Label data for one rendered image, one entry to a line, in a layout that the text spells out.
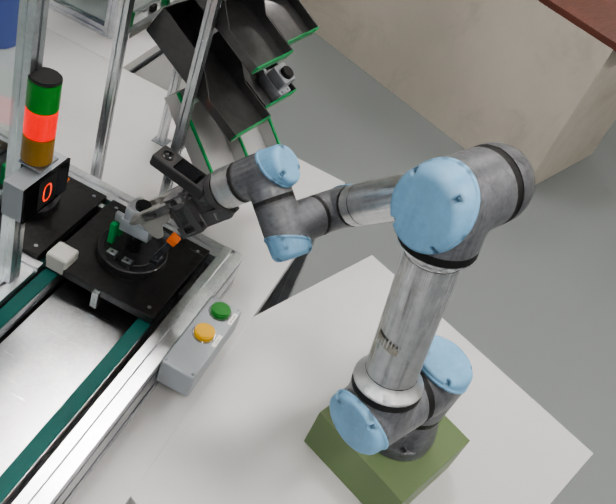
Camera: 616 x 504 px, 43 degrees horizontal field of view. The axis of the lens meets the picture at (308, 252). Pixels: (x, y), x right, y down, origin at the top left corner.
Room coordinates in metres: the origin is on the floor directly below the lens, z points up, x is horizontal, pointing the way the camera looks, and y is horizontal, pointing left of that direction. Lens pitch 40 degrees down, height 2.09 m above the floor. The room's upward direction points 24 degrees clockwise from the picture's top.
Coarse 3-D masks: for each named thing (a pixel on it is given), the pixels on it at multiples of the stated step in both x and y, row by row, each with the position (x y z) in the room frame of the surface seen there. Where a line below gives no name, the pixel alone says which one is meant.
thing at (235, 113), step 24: (192, 0) 1.46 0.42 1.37; (168, 24) 1.37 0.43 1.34; (192, 24) 1.50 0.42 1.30; (168, 48) 1.37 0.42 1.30; (192, 48) 1.35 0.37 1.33; (216, 48) 1.48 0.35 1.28; (216, 72) 1.44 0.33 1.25; (240, 72) 1.46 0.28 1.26; (216, 96) 1.38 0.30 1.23; (240, 96) 1.44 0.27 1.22; (216, 120) 1.33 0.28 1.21; (240, 120) 1.38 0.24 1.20; (264, 120) 1.41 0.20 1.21
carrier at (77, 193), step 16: (64, 192) 1.21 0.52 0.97; (80, 192) 1.23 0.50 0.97; (96, 192) 1.25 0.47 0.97; (48, 208) 1.13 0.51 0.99; (64, 208) 1.17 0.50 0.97; (80, 208) 1.19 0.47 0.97; (96, 208) 1.22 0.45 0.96; (32, 224) 1.09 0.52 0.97; (48, 224) 1.11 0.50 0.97; (64, 224) 1.12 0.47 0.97; (80, 224) 1.16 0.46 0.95; (32, 240) 1.05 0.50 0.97; (48, 240) 1.07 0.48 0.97; (32, 256) 1.02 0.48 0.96
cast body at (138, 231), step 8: (136, 200) 1.13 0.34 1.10; (144, 200) 1.13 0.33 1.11; (128, 208) 1.10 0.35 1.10; (136, 208) 1.11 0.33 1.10; (144, 208) 1.11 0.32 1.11; (120, 216) 1.12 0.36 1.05; (128, 216) 1.10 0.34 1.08; (120, 224) 1.10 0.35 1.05; (128, 224) 1.10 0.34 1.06; (128, 232) 1.10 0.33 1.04; (136, 232) 1.10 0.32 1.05; (144, 232) 1.10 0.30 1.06; (144, 240) 1.10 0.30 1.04
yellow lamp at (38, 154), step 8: (24, 136) 0.93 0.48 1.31; (24, 144) 0.92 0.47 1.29; (32, 144) 0.92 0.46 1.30; (40, 144) 0.93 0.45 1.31; (48, 144) 0.94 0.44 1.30; (24, 152) 0.92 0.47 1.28; (32, 152) 0.92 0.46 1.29; (40, 152) 0.93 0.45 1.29; (48, 152) 0.94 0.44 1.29; (24, 160) 0.92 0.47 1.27; (32, 160) 0.92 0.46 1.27; (40, 160) 0.93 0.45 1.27; (48, 160) 0.94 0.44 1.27
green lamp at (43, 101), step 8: (32, 88) 0.92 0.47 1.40; (40, 88) 0.92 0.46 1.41; (48, 88) 0.93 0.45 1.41; (56, 88) 0.94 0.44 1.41; (32, 96) 0.92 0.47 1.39; (40, 96) 0.92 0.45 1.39; (48, 96) 0.93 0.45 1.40; (56, 96) 0.94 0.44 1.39; (32, 104) 0.92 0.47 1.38; (40, 104) 0.92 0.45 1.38; (48, 104) 0.93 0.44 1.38; (56, 104) 0.94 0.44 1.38; (32, 112) 0.92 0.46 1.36; (40, 112) 0.92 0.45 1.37; (48, 112) 0.93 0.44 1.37; (56, 112) 0.94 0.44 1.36
